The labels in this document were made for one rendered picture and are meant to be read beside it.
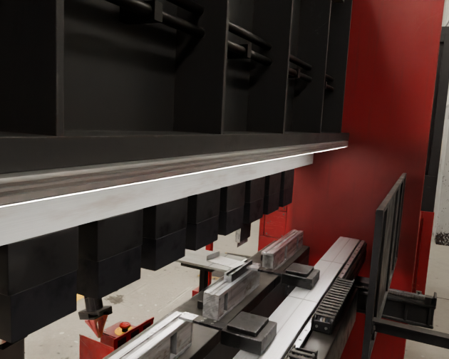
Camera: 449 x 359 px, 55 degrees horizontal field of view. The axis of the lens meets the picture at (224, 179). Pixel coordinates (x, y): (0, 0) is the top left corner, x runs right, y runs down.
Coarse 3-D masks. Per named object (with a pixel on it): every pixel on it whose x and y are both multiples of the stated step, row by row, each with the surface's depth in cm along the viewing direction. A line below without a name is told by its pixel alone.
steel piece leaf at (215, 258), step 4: (216, 252) 174; (208, 256) 170; (212, 256) 172; (216, 256) 174; (220, 256) 175; (208, 260) 169; (212, 260) 170; (216, 260) 170; (220, 260) 170; (224, 260) 170; (228, 260) 171; (232, 260) 171; (236, 260) 171; (220, 264) 165; (224, 264) 165; (228, 264) 166
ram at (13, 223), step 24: (240, 168) 146; (264, 168) 168; (288, 168) 196; (96, 192) 83; (120, 192) 90; (144, 192) 98; (168, 192) 107; (192, 192) 118; (0, 216) 65; (24, 216) 69; (48, 216) 73; (72, 216) 78; (96, 216) 84; (0, 240) 65
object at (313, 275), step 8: (296, 264) 160; (264, 272) 160; (272, 272) 159; (280, 272) 159; (288, 272) 153; (296, 272) 152; (304, 272) 151; (312, 272) 155; (288, 280) 152; (296, 280) 151; (304, 280) 149; (312, 280) 149
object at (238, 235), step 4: (244, 224) 163; (248, 224) 167; (244, 228) 164; (248, 228) 167; (236, 232) 161; (240, 232) 160; (244, 232) 164; (248, 232) 168; (236, 236) 161; (240, 236) 161; (244, 236) 165; (248, 236) 168; (236, 240) 161; (240, 240) 161; (244, 240) 167; (240, 244) 164
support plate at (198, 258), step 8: (184, 256) 173; (192, 256) 173; (200, 256) 174; (224, 256) 176; (232, 256) 176; (240, 256) 177; (192, 264) 166; (200, 264) 164; (208, 264) 165; (216, 264) 165
